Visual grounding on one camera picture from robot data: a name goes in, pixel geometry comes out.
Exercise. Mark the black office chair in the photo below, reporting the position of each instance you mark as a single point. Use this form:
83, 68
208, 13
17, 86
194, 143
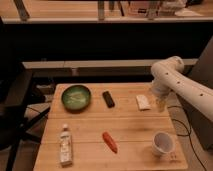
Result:
17, 91

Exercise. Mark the white sponge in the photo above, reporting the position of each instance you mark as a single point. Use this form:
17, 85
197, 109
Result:
143, 103

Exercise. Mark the wooden shelf rail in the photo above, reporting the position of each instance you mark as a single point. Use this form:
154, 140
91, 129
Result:
77, 64

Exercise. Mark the black rectangular block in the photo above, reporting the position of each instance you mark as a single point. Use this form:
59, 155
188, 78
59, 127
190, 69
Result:
108, 99

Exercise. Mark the white plastic cup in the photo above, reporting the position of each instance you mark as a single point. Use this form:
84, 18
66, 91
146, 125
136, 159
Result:
162, 144

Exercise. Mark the green ceramic bowl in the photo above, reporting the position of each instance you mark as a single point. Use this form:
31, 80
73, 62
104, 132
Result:
76, 97

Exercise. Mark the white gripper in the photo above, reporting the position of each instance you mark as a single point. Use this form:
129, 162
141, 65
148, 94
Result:
161, 102

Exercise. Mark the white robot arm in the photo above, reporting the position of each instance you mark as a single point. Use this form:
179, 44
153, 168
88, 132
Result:
168, 75

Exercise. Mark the orange carrot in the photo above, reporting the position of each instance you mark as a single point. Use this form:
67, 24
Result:
110, 142

